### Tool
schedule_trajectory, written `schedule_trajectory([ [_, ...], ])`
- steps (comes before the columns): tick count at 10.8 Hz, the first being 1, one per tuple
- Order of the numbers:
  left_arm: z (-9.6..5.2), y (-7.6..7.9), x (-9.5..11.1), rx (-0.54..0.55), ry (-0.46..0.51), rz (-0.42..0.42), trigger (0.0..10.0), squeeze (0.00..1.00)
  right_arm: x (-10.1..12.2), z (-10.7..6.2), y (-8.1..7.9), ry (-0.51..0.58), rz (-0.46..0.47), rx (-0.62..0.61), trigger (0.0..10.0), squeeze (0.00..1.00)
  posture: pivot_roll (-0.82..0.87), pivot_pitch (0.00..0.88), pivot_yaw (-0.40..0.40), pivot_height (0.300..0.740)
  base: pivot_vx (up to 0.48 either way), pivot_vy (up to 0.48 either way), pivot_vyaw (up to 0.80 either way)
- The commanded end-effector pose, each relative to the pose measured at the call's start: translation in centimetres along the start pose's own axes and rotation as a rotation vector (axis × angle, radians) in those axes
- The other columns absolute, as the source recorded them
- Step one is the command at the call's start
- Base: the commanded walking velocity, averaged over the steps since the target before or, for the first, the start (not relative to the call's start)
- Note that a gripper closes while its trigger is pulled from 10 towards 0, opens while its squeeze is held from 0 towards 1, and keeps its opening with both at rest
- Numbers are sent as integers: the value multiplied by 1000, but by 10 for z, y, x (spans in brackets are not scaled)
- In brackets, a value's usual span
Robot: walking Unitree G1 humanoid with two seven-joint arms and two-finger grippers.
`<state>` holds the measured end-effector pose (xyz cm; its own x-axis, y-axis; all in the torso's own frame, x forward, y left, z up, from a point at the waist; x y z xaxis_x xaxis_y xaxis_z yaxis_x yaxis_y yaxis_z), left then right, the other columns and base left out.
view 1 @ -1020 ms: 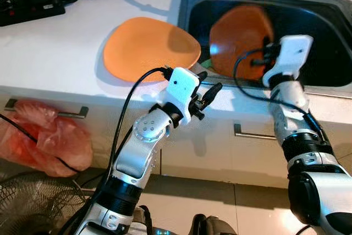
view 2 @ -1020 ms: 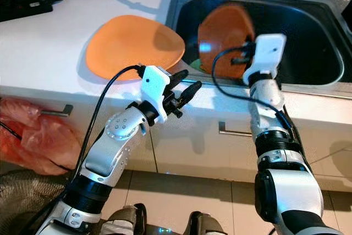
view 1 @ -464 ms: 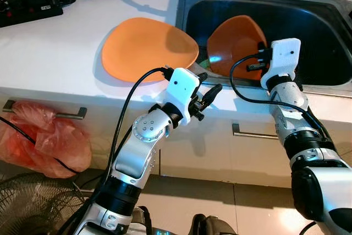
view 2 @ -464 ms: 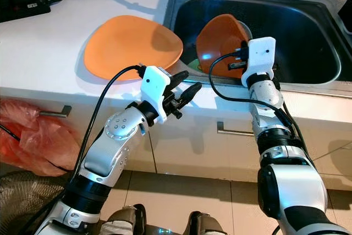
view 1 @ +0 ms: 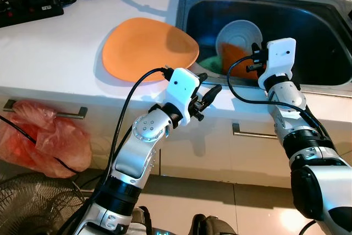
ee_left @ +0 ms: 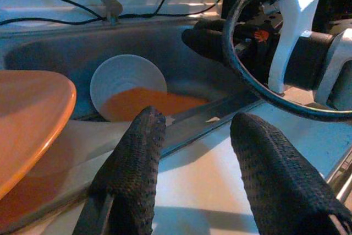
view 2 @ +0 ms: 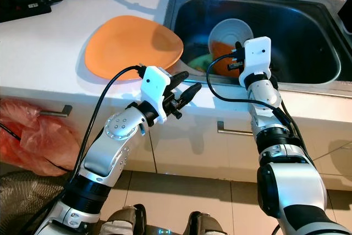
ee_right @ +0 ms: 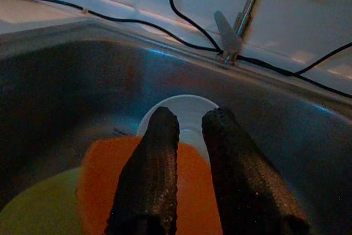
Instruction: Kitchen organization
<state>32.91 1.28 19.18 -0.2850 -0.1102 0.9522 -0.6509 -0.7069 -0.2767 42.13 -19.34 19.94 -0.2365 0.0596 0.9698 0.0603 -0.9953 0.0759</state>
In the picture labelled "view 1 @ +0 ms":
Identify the orange bowl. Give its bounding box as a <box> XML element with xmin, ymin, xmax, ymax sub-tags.
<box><xmin>219</xmin><ymin>41</ymin><xmax>259</xmax><ymax>76</ymax></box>

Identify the white kitchen base cabinet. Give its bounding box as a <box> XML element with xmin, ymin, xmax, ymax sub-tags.
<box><xmin>0</xmin><ymin>84</ymin><xmax>352</xmax><ymax>192</ymax></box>

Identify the green plate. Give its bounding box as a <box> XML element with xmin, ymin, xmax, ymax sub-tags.
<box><xmin>198</xmin><ymin>53</ymin><xmax>226</xmax><ymax>75</ymax></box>

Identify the white bowl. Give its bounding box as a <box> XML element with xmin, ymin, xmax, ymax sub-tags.
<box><xmin>216</xmin><ymin>19</ymin><xmax>263</xmax><ymax>54</ymax></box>

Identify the stainless steel sink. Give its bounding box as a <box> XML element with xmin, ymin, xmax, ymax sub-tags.
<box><xmin>173</xmin><ymin>0</ymin><xmax>352</xmax><ymax>90</ymax></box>

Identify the orange plate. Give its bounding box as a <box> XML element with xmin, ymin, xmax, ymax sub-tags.
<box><xmin>102</xmin><ymin>18</ymin><xmax>200</xmax><ymax>83</ymax></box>

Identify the robot right leg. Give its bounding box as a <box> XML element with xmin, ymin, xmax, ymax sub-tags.
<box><xmin>190</xmin><ymin>213</ymin><xmax>237</xmax><ymax>235</ymax></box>

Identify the robot leg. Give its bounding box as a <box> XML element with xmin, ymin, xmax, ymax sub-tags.
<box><xmin>132</xmin><ymin>206</ymin><xmax>156</xmax><ymax>235</ymax></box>
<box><xmin>190</xmin><ymin>213</ymin><xmax>237</xmax><ymax>235</ymax></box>

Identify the robot left leg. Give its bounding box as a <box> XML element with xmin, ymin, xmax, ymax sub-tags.
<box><xmin>132</xmin><ymin>206</ymin><xmax>156</xmax><ymax>235</ymax></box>

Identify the red plastic bag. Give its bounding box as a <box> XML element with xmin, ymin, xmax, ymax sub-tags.
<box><xmin>0</xmin><ymin>101</ymin><xmax>93</xmax><ymax>179</ymax></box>

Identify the black power strip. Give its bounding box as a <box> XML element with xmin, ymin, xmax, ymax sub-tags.
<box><xmin>0</xmin><ymin>0</ymin><xmax>64</xmax><ymax>28</ymax></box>

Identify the black floor fan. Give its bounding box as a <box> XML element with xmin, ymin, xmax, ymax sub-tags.
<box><xmin>0</xmin><ymin>172</ymin><xmax>105</xmax><ymax>235</ymax></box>

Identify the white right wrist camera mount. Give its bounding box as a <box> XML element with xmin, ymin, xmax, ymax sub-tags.
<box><xmin>258</xmin><ymin>38</ymin><xmax>298</xmax><ymax>90</ymax></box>

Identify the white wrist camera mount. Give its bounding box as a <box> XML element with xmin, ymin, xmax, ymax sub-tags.
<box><xmin>258</xmin><ymin>38</ymin><xmax>298</xmax><ymax>90</ymax></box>
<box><xmin>163</xmin><ymin>68</ymin><xmax>201</xmax><ymax>124</ymax></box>

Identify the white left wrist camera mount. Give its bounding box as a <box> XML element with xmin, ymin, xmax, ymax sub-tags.
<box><xmin>163</xmin><ymin>68</ymin><xmax>201</xmax><ymax>124</ymax></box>

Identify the silver cabinet handle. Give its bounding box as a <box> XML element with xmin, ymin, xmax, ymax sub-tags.
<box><xmin>3</xmin><ymin>99</ymin><xmax>89</xmax><ymax>120</ymax></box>
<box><xmin>232</xmin><ymin>123</ymin><xmax>278</xmax><ymax>139</ymax></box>

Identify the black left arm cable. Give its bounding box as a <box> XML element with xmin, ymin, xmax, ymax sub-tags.
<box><xmin>55</xmin><ymin>67</ymin><xmax>168</xmax><ymax>235</ymax></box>

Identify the black hanging power cable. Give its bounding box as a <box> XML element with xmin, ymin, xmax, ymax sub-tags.
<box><xmin>0</xmin><ymin>115</ymin><xmax>78</xmax><ymax>172</ymax></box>

